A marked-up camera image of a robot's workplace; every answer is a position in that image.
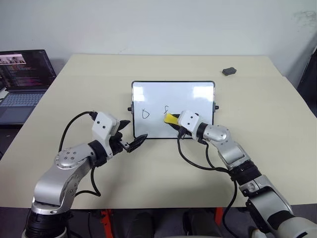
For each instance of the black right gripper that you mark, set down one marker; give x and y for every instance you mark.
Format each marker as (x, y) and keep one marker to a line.
(183, 133)

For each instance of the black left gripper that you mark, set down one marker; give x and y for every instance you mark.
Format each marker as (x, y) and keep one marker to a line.
(116, 145)

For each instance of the yellow eraser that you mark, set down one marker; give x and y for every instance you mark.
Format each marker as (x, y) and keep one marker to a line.
(170, 118)

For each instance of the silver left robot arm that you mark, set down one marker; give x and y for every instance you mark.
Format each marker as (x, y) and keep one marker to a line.
(49, 183)

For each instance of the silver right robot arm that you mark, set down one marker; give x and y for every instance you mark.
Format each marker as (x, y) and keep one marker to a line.
(223, 135)

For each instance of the small black-framed whiteboard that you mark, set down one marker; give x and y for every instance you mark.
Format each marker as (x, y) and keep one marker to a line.
(173, 96)

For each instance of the small black block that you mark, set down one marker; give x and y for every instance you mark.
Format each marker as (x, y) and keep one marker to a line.
(229, 71)

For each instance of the red table leg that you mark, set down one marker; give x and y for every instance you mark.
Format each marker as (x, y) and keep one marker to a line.
(106, 223)
(219, 215)

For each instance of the open grey laptop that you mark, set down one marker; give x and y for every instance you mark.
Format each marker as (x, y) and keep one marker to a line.
(24, 99)

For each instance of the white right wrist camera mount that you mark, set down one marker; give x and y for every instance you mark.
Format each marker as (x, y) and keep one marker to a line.
(188, 120)

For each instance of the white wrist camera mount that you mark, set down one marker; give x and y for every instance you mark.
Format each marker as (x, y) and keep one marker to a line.
(188, 120)
(102, 124)

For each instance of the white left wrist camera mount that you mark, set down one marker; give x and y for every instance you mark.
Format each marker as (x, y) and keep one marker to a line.
(102, 124)

